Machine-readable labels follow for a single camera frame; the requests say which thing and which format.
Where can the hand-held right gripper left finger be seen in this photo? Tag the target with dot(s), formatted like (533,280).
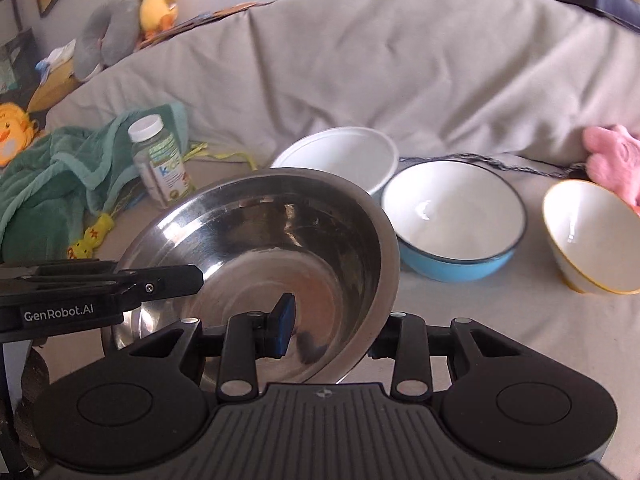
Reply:
(281,322)

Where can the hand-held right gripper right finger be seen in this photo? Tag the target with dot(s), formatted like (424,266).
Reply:
(407,340)

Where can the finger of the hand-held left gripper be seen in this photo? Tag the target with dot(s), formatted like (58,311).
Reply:
(165,282)

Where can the stainless steel bowl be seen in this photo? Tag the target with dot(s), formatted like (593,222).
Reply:
(240,240)

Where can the plain white bowl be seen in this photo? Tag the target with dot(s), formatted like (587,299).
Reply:
(340,160)

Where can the white bowl with yellow rim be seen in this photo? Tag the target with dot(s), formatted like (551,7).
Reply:
(590,235)

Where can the small yellow toy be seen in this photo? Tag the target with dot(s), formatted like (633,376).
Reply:
(92,235)

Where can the bottle with white cap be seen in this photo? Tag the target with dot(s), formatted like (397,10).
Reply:
(160,165)

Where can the green towel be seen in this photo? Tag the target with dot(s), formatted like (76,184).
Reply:
(60,170)

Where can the orange chick plush toy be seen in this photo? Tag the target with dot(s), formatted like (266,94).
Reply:
(12,130)

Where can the yellow cardboard box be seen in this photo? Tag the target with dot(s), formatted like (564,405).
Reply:
(50,90)

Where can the grey plush toy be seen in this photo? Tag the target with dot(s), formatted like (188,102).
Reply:
(115,25)

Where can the grey bed sheet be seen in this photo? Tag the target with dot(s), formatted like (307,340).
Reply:
(375,70)

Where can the yellow duck plush toy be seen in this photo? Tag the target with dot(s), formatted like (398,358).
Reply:
(155,10)

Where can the pink plush toy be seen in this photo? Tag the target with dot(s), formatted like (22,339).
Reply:
(615,160)

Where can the dark framed picture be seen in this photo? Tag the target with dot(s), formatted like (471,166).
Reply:
(10,10)

